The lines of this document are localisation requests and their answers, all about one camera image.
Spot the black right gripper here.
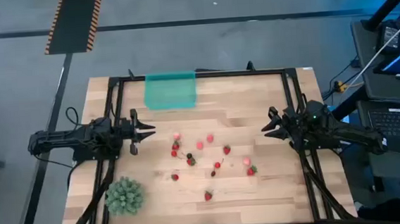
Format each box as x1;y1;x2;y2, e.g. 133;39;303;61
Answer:
260;104;311;153

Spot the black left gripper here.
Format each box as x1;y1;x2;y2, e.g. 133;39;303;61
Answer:
117;107;158;157

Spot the teal translucent tupperware container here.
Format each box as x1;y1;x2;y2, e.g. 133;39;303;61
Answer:
142;69;199;112

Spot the green artificial succulent plant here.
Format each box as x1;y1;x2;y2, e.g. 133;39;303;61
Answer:
103;175;147;218

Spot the yellow power plug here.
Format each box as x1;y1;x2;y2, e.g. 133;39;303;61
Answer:
335;79;348;93

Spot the black desk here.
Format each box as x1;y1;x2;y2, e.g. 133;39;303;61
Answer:
350;16;400;186

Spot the black laptop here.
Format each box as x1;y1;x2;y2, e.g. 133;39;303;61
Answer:
356;97;400;161

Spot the black hazard-striped floor mat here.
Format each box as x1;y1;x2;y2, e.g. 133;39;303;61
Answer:
40;0;108;56

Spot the black power adapter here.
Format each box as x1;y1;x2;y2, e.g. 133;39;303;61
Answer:
373;19;400;56

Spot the black aluminium table frame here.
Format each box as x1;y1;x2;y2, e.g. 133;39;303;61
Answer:
51;54;358;224

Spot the black floor cable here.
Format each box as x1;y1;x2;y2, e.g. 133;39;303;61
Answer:
318;55;364;101

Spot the white cable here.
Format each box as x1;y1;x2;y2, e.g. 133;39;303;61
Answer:
351;12;400;87

